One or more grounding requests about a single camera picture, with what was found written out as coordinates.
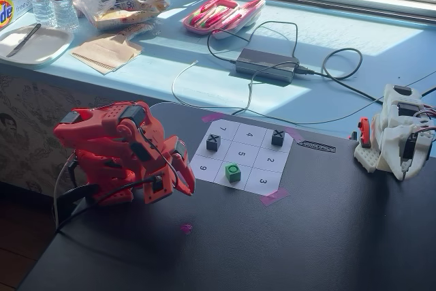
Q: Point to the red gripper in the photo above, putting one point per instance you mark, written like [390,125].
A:
[178,162]

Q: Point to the green cube with circle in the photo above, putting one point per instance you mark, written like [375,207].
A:
[233,172]

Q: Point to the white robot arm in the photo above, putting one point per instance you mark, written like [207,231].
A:
[391,134]

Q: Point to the red robot arm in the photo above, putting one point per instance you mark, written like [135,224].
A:
[102,124]

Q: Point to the black cube with X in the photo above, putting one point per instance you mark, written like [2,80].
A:
[278,137]
[213,142]

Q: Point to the white numbered grid paper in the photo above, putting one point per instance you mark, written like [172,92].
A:
[242,148]

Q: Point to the small pink tape mark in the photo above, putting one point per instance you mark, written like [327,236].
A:
[186,229]

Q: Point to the pink tape strip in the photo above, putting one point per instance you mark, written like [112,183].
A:
[295,135]
[274,197]
[213,117]

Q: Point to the black table clamp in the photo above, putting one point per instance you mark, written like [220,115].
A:
[80,195]

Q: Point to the black toothed strip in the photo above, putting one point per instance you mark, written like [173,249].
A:
[318,146]

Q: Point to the grey power adapter brick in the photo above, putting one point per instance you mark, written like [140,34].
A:
[265,64]

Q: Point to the brown paper napkins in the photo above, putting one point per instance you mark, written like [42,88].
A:
[105,52]

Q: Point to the printed paper packet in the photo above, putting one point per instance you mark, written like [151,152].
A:
[136,29]

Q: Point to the pink pencil case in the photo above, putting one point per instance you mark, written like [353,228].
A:
[207,20]

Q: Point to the pink pen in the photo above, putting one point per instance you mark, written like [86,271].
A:
[215,0]

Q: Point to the pink pencil case lid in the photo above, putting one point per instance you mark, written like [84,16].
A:
[250,10]

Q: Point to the small red black device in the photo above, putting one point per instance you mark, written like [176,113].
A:
[364,132]

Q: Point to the white disposable plate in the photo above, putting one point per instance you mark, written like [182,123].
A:
[41,45]

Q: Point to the black plastic knife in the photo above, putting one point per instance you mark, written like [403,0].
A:
[22,41]

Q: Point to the Tide detergent box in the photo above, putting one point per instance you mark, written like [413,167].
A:
[7,11]

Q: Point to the red mounted wrist camera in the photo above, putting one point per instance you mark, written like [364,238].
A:
[158,189]

